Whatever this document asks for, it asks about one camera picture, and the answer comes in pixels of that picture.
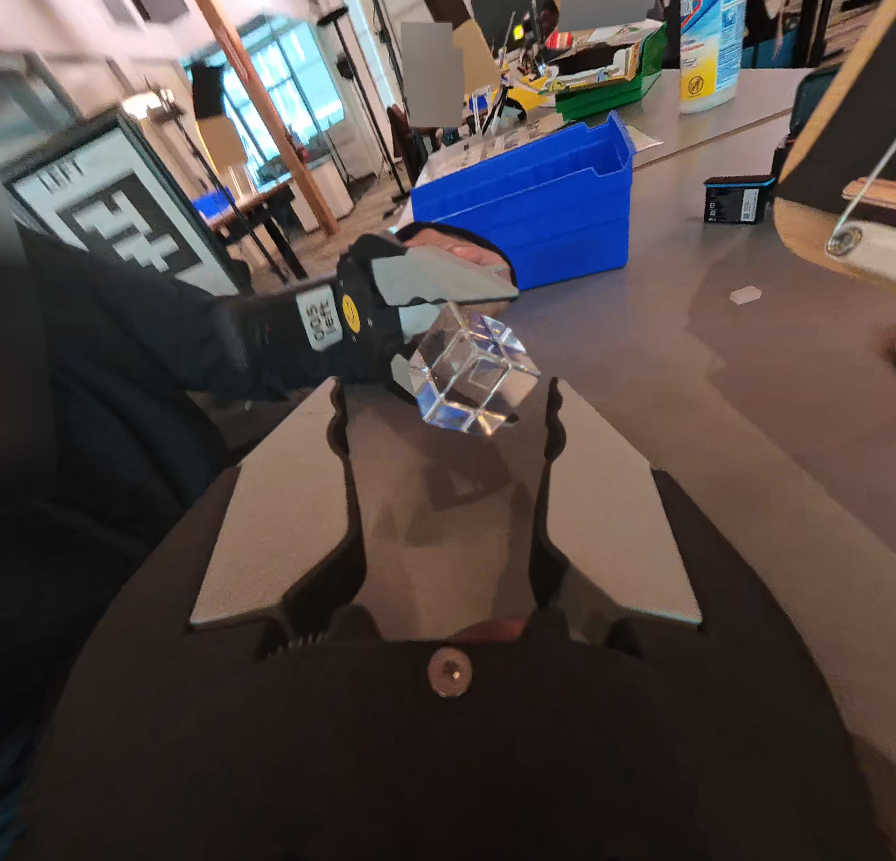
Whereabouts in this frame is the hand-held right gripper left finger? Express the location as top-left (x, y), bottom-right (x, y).
top-left (189, 377), bottom-right (367, 625)

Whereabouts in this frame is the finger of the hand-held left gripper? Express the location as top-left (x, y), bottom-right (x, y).
top-left (389, 352), bottom-right (422, 405)
top-left (370, 247), bottom-right (520, 309)

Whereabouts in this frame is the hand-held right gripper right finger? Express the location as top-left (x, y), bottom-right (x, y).
top-left (527, 377), bottom-right (703, 623)

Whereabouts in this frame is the clear glass cube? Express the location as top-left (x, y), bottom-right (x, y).
top-left (407, 304), bottom-right (541, 436)

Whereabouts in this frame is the blue plastic bin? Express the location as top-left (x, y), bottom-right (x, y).
top-left (411, 111), bottom-right (637, 291)

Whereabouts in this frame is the person's left forearm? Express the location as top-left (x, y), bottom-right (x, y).
top-left (14, 220), bottom-right (253, 403)

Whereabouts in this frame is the person's left hand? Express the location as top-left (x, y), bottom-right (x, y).
top-left (443, 240), bottom-right (510, 275)

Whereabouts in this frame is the person's right hand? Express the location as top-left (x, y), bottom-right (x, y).
top-left (455, 617), bottom-right (527, 641)

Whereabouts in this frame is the green plastic bin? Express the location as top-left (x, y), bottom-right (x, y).
top-left (555, 21), bottom-right (669, 121)

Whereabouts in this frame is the black floor lamp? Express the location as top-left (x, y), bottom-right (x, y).
top-left (317, 6), bottom-right (410, 200)

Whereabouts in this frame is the small black box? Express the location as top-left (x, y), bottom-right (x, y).
top-left (703, 175), bottom-right (777, 225)

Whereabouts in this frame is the white disinfecting wipes canister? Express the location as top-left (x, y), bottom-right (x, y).
top-left (679, 0), bottom-right (750, 114)

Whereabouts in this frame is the black display board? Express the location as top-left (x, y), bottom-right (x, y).
top-left (773, 0), bottom-right (896, 274)

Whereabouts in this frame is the white tipped wire clip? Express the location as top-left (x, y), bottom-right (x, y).
top-left (826, 133), bottom-right (896, 256)

